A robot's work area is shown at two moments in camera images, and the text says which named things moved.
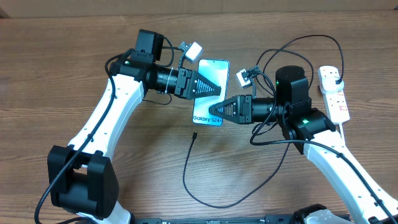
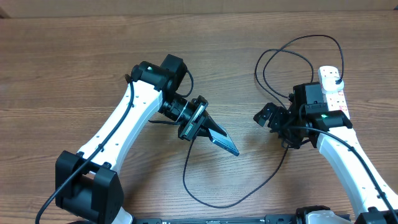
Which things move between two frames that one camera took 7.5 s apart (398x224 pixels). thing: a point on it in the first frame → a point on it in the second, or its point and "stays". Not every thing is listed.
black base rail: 280,219 stays
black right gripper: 242,110 → 278,114
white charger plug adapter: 328,84 stays
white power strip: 336,101 stays
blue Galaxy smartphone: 217,71 → 225,142
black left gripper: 191,76 → 193,126
